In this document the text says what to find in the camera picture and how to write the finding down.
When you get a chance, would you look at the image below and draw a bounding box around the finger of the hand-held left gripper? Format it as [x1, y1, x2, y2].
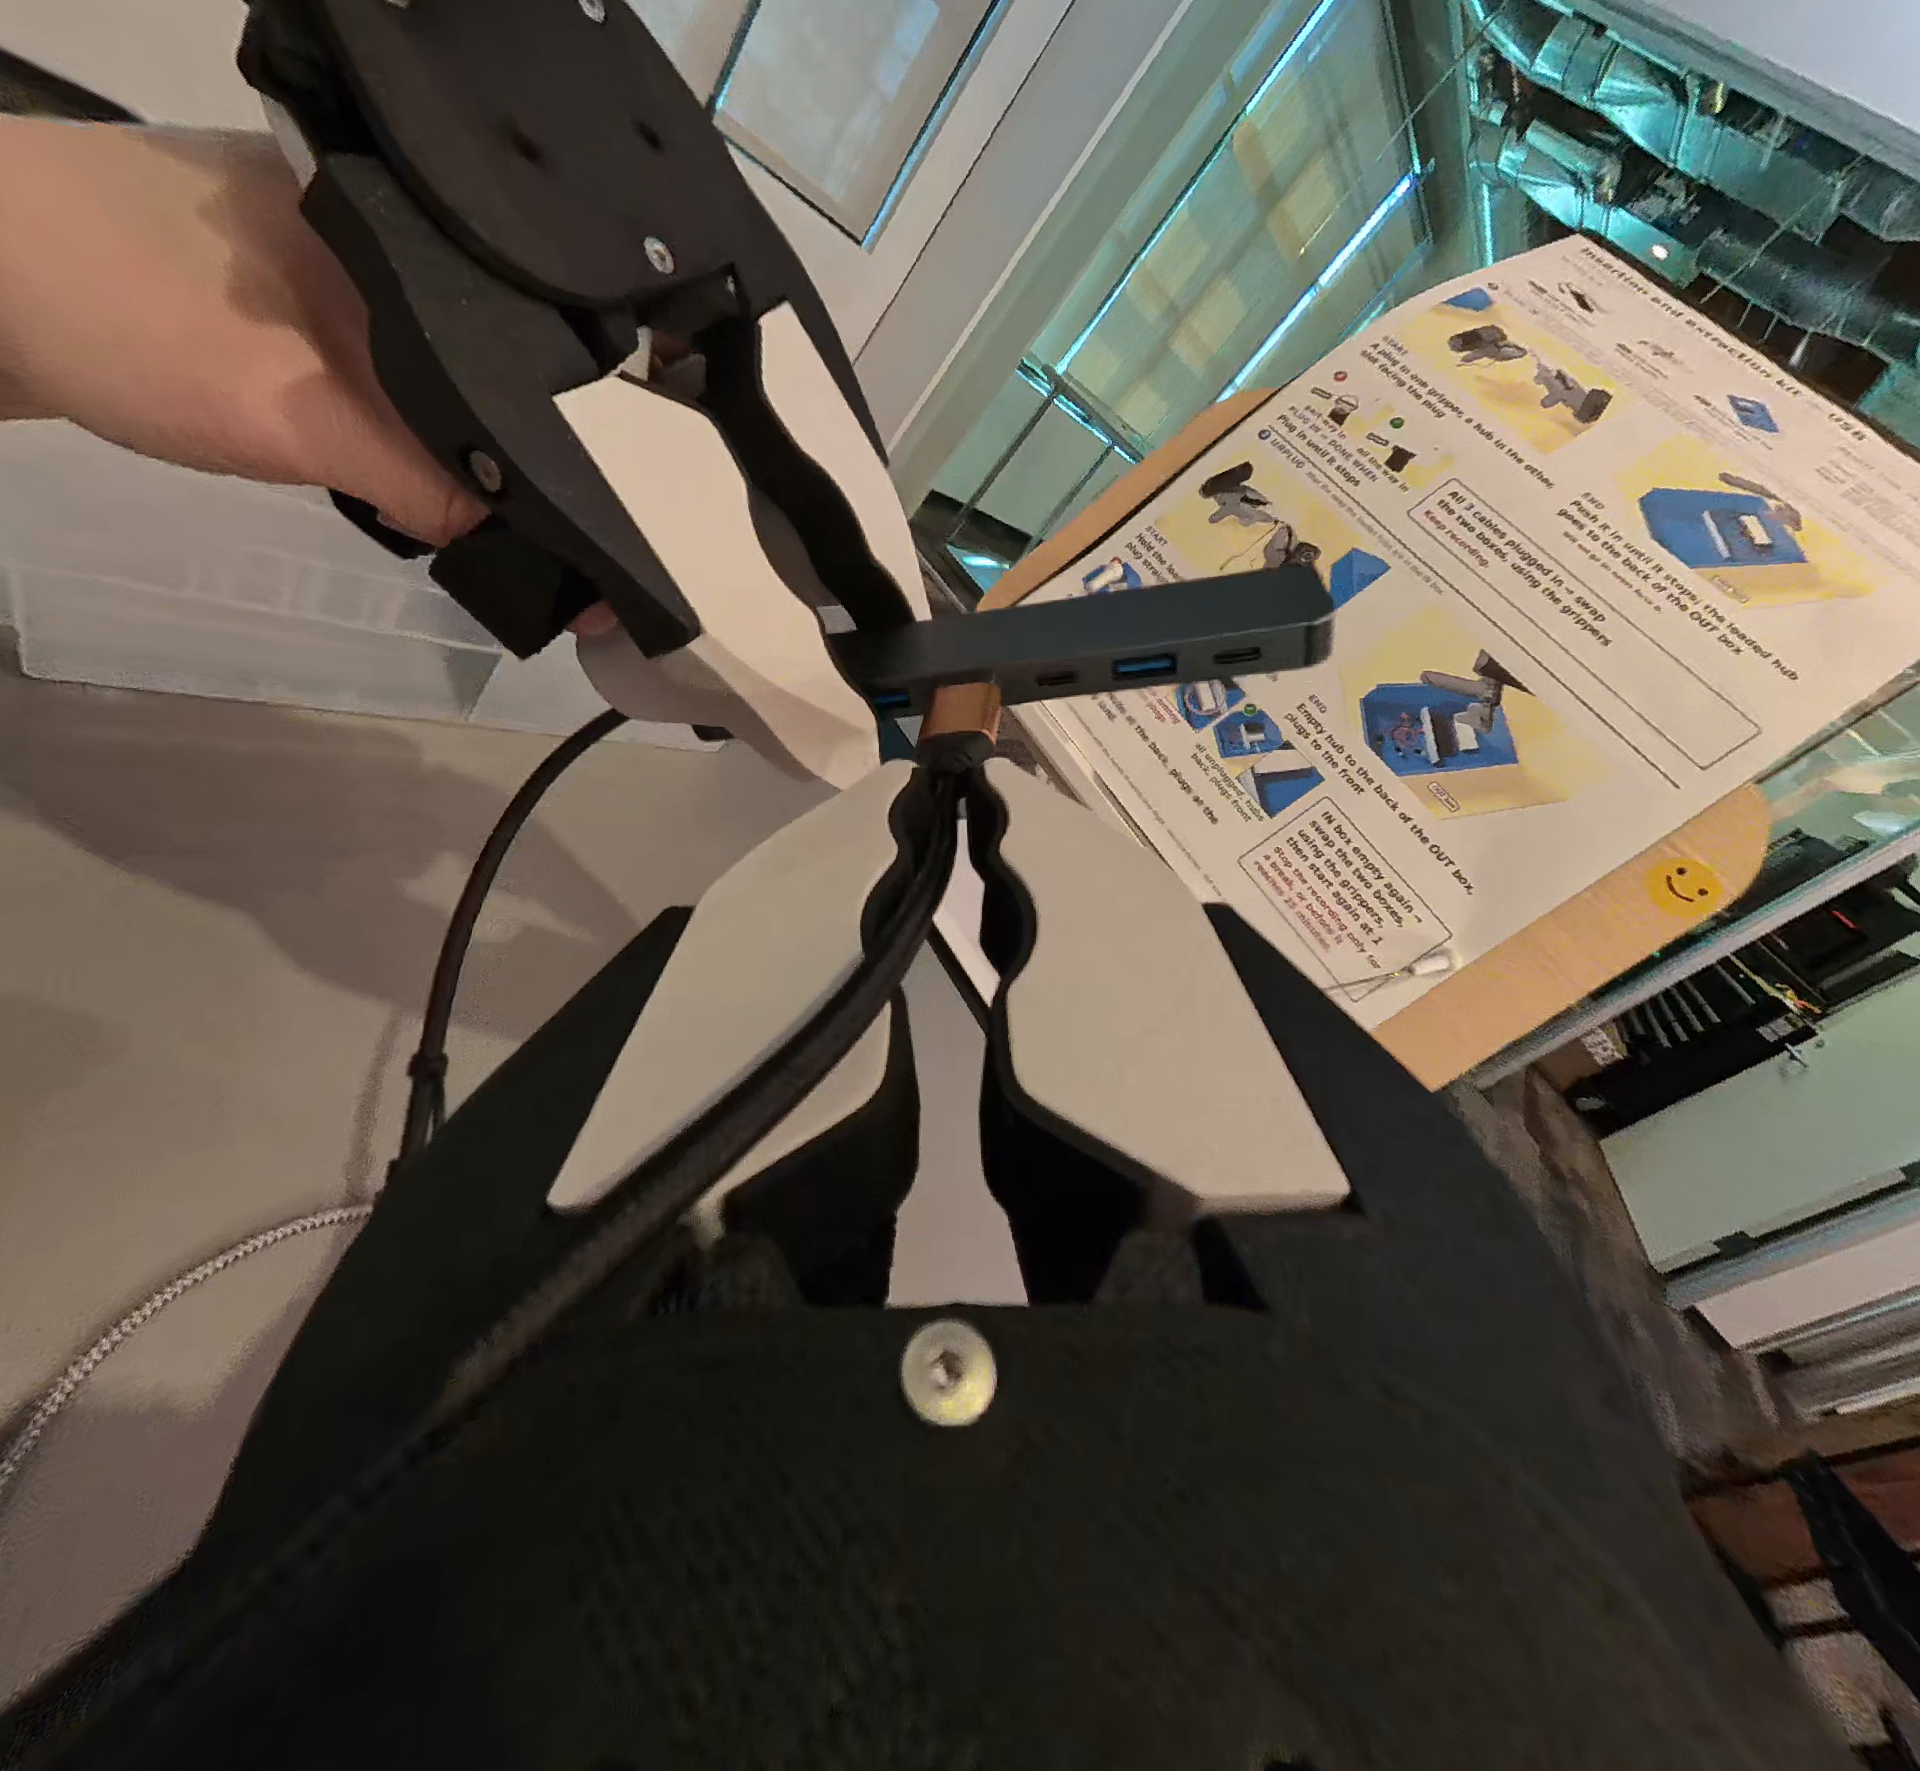
[707, 285, 934, 662]
[553, 342, 894, 789]

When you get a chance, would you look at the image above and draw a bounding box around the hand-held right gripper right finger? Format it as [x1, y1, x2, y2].
[975, 758, 1359, 1217]

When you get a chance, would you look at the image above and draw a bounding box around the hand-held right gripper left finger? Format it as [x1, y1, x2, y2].
[550, 762, 925, 1213]

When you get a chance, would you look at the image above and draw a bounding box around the black cable orange plug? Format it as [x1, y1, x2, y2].
[435, 687, 1004, 1366]

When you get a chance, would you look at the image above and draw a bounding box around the dark grey usb hub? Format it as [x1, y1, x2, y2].
[828, 558, 1340, 726]

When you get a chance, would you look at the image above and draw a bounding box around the person's left hand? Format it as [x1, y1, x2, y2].
[0, 119, 498, 553]

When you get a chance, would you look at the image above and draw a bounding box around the wooden sheet board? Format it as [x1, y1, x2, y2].
[975, 387, 1920, 1095]

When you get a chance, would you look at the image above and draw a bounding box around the large mullioned glass window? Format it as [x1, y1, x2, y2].
[570, 0, 1085, 247]

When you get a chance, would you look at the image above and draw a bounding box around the green tinted glass pane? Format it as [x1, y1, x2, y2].
[931, 0, 1435, 557]

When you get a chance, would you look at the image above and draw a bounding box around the clear plastic box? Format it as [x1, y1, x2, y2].
[0, 421, 729, 753]

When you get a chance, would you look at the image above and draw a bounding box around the printed instruction sheet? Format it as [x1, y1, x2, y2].
[1035, 233, 1920, 1038]

